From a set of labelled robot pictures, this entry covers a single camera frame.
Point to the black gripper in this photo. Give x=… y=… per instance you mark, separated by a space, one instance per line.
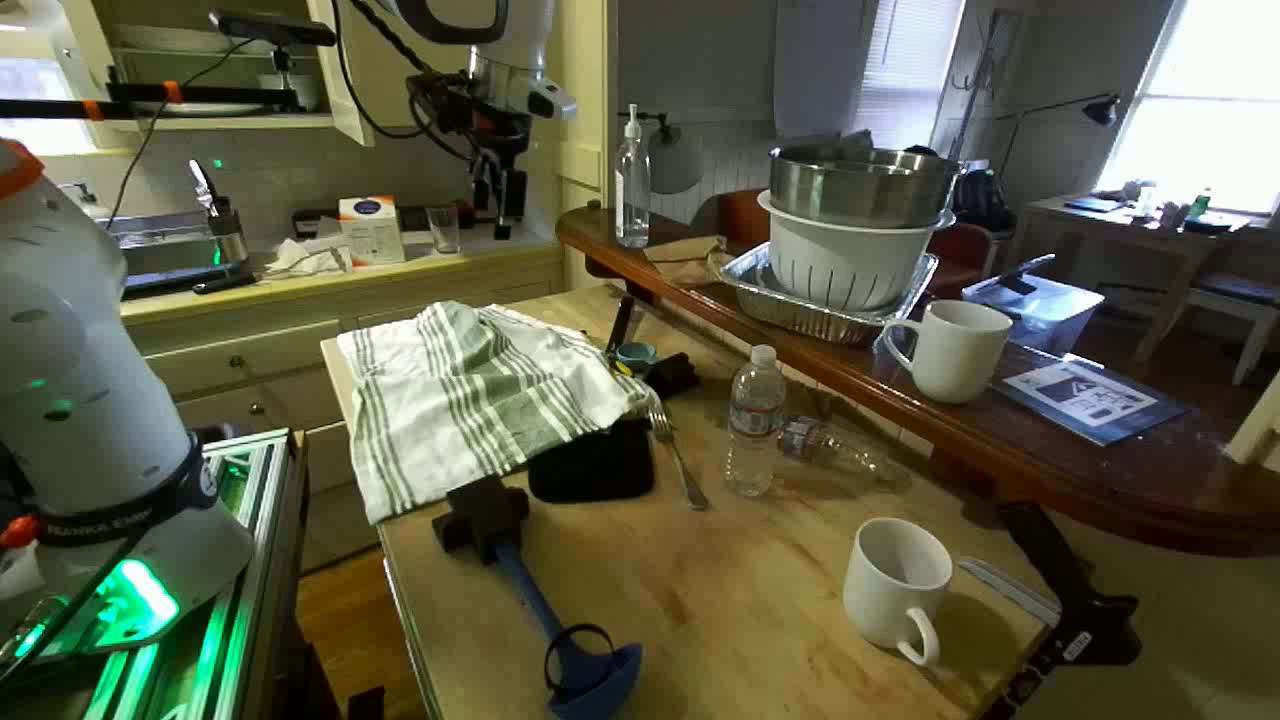
x=488 y=125

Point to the black soft object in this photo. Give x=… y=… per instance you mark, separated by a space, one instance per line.
x=592 y=462

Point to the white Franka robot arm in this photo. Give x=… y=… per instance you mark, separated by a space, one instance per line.
x=83 y=372

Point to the white green striped towel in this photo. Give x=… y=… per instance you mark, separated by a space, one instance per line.
x=467 y=395

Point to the brown folded towel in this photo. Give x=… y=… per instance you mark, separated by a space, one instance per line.
x=685 y=259

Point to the white tissue box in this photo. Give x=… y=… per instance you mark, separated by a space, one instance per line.
x=368 y=225

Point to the clear hand sanitizer pump bottle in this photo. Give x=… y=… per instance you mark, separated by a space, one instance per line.
x=634 y=181

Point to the teal measuring cup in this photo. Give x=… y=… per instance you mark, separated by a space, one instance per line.
x=634 y=358

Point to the small black measuring cup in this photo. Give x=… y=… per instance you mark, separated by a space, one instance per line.
x=668 y=372

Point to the black metal tap device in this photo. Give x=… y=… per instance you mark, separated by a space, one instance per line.
x=223 y=222

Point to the cream drawer cabinet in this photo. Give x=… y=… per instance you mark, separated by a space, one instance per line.
x=255 y=347

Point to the aluminium foil tray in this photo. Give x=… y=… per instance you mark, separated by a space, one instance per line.
x=787 y=304

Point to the black bar with orange clamps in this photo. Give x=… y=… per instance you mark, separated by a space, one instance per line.
x=203 y=96

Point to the clear plastic water bottle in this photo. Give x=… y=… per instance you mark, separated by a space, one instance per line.
x=752 y=423

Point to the white plastic colander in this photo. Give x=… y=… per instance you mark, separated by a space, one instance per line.
x=843 y=263

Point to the stainless steel bowl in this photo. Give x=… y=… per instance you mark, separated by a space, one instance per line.
x=863 y=181

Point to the blue funnel tool black head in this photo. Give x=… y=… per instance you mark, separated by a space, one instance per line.
x=534 y=594

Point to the crushed clear plastic bottle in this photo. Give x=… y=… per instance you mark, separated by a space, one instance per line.
x=835 y=446

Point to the large white mug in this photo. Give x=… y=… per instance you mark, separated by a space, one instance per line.
x=948 y=350

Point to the clear plastic container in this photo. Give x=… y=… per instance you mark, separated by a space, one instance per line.
x=1034 y=304

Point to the small white mug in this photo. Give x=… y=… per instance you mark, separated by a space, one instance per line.
x=899 y=585

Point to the black desk lamp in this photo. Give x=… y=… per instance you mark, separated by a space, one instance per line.
x=1098 y=110

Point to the printed booklet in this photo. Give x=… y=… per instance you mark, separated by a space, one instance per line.
x=1080 y=399

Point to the wooden desk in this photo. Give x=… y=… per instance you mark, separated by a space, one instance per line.
x=1135 y=225

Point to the wooden chair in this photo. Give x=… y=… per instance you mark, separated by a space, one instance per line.
x=1241 y=301

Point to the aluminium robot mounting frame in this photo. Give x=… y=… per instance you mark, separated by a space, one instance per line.
x=203 y=600

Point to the black camera clamp mount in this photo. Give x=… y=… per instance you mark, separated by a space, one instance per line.
x=1072 y=600

